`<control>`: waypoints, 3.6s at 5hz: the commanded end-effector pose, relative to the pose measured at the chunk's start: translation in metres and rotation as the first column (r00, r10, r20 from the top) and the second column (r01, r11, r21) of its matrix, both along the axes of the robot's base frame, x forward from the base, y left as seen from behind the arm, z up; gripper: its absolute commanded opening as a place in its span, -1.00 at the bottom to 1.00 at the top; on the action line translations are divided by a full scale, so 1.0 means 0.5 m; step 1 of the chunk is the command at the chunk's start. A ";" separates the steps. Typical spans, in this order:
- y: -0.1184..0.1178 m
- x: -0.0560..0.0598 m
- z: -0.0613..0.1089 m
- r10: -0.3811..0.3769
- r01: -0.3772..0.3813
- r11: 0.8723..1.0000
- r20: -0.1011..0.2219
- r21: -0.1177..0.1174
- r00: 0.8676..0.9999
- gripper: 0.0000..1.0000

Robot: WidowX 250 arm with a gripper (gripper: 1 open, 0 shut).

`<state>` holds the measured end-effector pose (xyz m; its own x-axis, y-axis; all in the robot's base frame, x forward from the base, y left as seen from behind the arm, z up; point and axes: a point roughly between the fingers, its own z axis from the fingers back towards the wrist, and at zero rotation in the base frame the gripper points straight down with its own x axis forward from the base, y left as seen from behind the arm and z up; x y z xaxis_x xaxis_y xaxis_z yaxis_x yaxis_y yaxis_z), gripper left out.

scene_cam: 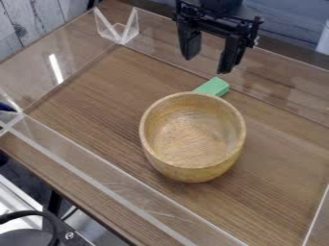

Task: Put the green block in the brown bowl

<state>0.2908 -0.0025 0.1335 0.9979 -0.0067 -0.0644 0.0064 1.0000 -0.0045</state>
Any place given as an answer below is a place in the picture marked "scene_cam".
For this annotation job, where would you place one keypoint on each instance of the black table leg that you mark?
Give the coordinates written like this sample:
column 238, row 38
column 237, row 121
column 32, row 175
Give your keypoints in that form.
column 55, row 203

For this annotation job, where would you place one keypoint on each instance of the green rectangular block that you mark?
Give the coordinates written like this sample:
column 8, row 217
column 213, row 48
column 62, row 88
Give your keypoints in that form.
column 214, row 86

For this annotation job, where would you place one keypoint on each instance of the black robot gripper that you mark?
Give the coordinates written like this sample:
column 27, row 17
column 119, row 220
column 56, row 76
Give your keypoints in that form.
column 223, row 18

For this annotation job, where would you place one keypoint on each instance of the light wooden bowl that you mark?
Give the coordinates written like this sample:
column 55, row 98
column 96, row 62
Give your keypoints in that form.
column 193, row 135

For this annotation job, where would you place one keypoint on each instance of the black metal bracket with screw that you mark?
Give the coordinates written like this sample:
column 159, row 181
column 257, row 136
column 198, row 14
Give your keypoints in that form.
column 63, row 235

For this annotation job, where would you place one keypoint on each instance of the clear acrylic tray enclosure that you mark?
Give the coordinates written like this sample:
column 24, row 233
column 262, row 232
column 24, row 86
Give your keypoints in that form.
column 79, row 87

